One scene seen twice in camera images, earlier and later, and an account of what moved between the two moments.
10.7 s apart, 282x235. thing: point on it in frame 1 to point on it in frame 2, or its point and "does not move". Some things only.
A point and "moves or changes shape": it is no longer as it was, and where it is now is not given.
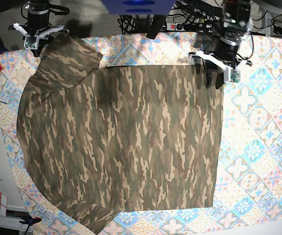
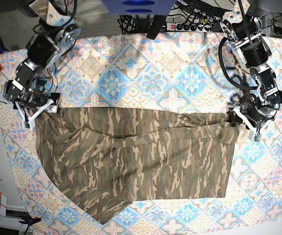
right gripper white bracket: x=229 y=75 to x=255 y=132
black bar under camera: x=157 y=22 does not move
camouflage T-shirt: x=99 y=140 moves or changes shape
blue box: x=139 y=7 does not move
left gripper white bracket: x=31 y=41 to x=29 y=121
